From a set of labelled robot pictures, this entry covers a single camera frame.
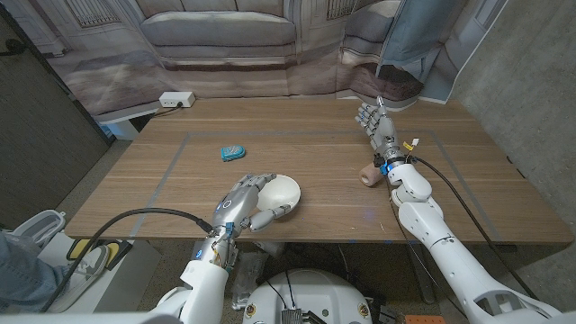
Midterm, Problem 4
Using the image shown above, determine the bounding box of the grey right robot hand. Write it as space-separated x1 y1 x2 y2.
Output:
354 94 406 165

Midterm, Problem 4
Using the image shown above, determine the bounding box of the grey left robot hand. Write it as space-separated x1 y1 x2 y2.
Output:
211 172 293 236

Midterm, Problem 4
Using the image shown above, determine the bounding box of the white bowl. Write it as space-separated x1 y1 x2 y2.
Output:
255 174 302 213

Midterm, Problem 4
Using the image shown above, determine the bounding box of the turquoise plastic gadget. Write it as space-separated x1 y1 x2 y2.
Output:
220 144 248 163

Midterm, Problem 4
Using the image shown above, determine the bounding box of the beige tape roll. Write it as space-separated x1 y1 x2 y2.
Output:
358 162 386 188

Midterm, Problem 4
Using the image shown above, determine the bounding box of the clear plastic bag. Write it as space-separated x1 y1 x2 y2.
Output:
230 249 272 311

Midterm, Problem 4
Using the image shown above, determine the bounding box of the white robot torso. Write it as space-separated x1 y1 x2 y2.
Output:
242 268 374 324

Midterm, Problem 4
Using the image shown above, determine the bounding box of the white power strip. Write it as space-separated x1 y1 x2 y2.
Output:
158 91 197 109

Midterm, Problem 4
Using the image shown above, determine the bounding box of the printed living room backdrop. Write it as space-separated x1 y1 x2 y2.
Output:
0 0 510 123

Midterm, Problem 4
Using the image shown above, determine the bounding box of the white floor platform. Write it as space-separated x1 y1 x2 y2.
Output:
38 231 163 314

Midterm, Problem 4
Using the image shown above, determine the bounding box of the yellow and black foot pedal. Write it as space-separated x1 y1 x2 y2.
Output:
66 238 134 272

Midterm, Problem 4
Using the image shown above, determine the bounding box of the metal table leg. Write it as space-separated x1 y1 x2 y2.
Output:
407 245 437 305

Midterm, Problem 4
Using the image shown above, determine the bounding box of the grey sneaker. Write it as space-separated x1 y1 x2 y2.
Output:
46 245 112 314

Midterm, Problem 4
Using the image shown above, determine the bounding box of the orange object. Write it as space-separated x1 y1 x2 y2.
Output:
404 314 446 324

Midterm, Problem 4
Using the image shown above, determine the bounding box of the dark partition panel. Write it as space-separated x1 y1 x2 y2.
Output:
0 4 115 230

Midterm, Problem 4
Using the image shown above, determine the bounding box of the person's leg in jeans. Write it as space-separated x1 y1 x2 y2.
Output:
0 231 74 314

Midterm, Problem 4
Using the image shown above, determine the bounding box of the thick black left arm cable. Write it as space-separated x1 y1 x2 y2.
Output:
40 207 215 314

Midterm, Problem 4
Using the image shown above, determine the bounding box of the black power strip cord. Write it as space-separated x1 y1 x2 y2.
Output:
151 102 185 120

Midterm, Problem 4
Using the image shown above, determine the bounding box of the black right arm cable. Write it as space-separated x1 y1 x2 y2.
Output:
409 155 539 302

